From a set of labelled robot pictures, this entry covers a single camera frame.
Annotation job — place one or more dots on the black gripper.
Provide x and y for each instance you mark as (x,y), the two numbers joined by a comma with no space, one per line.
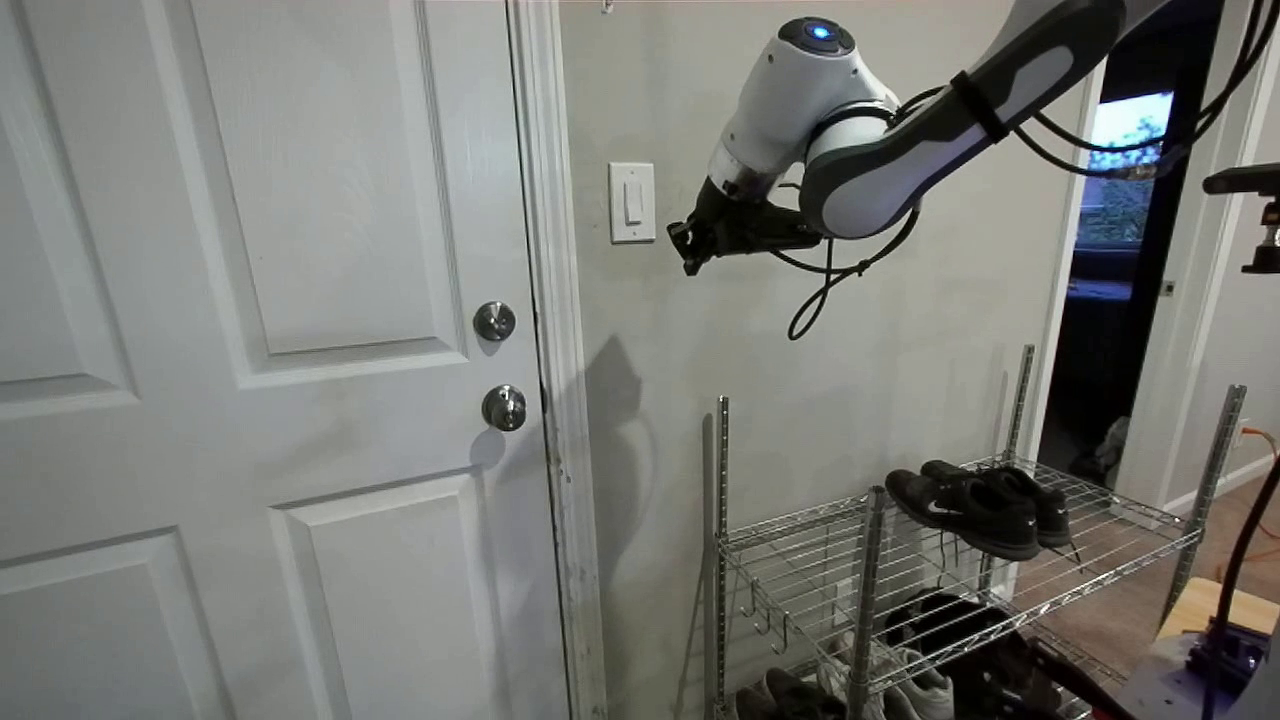
(756,220)

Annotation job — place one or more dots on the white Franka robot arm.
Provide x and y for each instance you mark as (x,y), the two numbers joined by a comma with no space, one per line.
(865,144)

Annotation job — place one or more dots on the silver deadbolt lock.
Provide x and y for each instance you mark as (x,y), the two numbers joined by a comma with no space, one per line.
(495,322)

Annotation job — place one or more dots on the silver round door knob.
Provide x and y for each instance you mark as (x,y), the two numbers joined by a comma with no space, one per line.
(500,404)

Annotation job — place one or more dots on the black sneaker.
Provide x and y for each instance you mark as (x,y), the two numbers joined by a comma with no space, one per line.
(965,512)
(1033,497)

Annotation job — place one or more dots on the bright window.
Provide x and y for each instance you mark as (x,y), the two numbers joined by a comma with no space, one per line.
(1125,163)

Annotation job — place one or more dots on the dark shoe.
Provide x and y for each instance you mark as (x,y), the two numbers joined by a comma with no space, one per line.
(1020,682)
(932,621)

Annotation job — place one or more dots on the white panelled entry door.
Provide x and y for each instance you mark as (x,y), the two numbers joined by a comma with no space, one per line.
(264,401)

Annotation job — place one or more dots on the white shoe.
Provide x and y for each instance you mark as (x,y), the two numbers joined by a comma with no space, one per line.
(923,692)

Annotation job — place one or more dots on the light wooden board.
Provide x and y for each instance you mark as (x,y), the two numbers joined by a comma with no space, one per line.
(1223,605)

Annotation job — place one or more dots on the white wall light switch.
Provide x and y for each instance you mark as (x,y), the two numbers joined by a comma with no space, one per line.
(632,201)

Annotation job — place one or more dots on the black stereo camera bar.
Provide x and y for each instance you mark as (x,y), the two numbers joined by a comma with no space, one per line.
(1241,176)

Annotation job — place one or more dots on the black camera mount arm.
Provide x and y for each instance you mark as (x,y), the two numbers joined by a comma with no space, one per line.
(1265,242)

